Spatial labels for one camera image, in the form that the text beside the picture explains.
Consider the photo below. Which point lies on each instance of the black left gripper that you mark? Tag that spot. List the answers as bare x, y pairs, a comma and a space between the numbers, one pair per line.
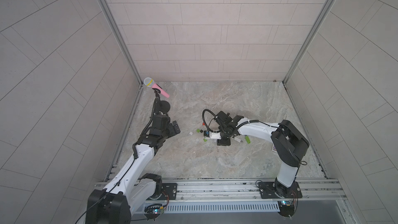
157, 100

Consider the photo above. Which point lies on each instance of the green usb drive far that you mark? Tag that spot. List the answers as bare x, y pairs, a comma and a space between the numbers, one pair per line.
247, 139

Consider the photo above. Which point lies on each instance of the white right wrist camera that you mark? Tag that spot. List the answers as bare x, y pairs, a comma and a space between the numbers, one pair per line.
212, 135

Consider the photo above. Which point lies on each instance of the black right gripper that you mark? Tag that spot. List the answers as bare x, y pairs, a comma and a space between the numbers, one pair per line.
223, 141

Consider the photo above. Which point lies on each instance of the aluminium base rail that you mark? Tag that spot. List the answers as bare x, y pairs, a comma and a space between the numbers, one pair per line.
180, 196

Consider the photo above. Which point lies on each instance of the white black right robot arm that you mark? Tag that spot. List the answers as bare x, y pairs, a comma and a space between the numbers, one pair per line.
290, 144

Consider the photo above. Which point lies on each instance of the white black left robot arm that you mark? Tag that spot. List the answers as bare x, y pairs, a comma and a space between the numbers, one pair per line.
117, 202

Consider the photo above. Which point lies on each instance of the pink toy microphone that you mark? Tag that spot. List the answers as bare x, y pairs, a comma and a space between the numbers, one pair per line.
150, 83

